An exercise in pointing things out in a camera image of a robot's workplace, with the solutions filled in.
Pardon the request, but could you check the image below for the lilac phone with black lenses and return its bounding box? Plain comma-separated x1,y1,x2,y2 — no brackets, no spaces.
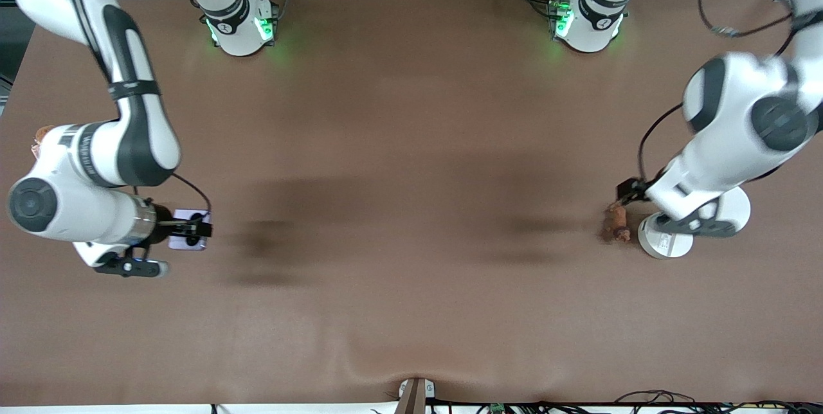
168,209,211,252

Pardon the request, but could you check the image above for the brown lion statue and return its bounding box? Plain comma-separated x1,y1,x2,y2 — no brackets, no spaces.
601,202,635,244

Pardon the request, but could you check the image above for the white round desk lamp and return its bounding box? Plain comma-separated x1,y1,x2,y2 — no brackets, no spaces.
638,186,752,261

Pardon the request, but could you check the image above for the brown monkey plush with tag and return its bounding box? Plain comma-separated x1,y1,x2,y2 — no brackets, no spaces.
31,125,57,159

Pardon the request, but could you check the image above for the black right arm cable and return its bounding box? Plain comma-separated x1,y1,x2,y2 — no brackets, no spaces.
61,0,213,215

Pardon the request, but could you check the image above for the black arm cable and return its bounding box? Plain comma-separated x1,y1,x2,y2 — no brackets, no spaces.
61,0,213,215
636,0,801,188

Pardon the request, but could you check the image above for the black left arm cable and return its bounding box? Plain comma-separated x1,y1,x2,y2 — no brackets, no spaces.
636,0,801,188

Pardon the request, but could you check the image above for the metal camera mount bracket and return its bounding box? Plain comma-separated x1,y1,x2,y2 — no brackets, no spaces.
395,377,436,414

